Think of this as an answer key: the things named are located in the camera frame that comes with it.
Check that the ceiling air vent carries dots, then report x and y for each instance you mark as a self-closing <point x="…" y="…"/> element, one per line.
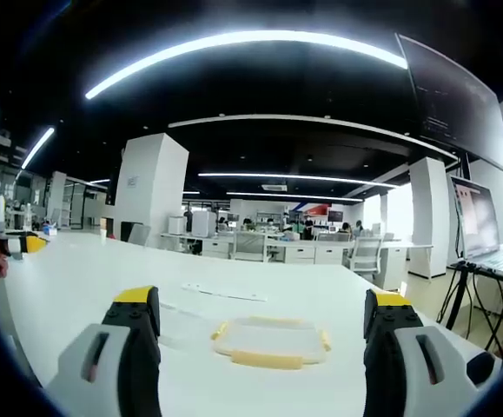
<point x="273" y="187"/>

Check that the open laptop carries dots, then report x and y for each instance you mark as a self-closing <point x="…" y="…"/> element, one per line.
<point x="481" y="221"/>

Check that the row of white desks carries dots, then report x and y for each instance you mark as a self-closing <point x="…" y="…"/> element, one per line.
<point x="307" y="252"/>

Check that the large dark monitor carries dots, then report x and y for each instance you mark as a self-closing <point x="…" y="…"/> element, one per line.
<point x="455" y="100"/>

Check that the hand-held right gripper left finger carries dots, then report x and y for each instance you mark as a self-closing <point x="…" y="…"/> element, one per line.
<point x="116" y="343"/>

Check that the long curved ceiling light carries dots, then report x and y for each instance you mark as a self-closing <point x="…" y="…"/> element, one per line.
<point x="233" y="48"/>

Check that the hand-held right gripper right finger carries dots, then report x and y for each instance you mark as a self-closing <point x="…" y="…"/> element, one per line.
<point x="407" y="347"/>

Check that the black folding stand table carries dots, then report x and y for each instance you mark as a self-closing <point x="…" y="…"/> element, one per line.
<point x="481" y="299"/>

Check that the clear plastic storage box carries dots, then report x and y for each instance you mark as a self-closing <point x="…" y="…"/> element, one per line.
<point x="181" y="323"/>

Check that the white paper strip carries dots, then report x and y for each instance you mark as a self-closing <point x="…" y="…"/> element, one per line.
<point x="225" y="291"/>

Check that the clear storage box lid yellow latches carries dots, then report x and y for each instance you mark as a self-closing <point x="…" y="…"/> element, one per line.
<point x="273" y="341"/>

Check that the white mesh office chair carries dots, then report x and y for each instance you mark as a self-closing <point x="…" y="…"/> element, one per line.
<point x="139" y="234"/>
<point x="366" y="254"/>
<point x="250" y="245"/>

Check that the white box appliance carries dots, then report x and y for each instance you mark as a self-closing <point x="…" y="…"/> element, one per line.
<point x="176" y="225"/>
<point x="203" y="224"/>

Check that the straight ceiling light strip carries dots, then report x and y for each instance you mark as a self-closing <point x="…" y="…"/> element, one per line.
<point x="37" y="147"/>
<point x="294" y="177"/>

